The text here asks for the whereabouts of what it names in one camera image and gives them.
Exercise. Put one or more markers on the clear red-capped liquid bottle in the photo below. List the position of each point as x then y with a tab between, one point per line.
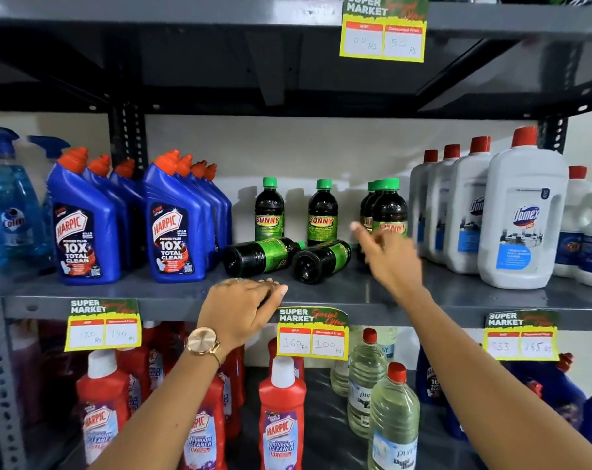
389	345
340	379
364	381
394	416

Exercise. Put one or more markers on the group of red cleaner bottles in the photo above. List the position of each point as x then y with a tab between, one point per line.
281	416

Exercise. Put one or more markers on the person's left hand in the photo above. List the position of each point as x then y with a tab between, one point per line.
232	310

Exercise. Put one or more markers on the person's right forearm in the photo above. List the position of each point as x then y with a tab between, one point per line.
472	376

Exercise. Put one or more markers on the person's right hand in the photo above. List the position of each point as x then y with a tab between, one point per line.
394	266

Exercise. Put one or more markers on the group of dark green-capped bottles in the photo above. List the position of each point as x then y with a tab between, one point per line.
269	210

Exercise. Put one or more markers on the person's left fingers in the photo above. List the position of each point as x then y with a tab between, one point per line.
272	291

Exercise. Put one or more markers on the person's left forearm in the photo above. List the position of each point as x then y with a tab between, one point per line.
164	416

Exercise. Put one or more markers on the row of blue toilet cleaner bottles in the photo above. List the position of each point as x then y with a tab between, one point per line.
173	230

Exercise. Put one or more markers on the white red-capped cleaner bottle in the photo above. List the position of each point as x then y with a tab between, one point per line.
465	215
416	200
521	190
438	200

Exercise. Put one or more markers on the rose gold wristwatch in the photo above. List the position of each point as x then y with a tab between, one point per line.
203	341

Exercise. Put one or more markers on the grey metal shelf rack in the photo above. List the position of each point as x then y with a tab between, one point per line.
178	294

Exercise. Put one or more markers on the yellow green price tag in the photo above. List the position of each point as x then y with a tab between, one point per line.
102	325
521	335
313	335
384	34

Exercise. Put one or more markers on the blue glass cleaner spray bottle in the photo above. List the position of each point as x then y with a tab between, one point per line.
12	210
51	144

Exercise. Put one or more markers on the person's right fingers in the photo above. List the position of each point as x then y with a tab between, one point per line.
363	239

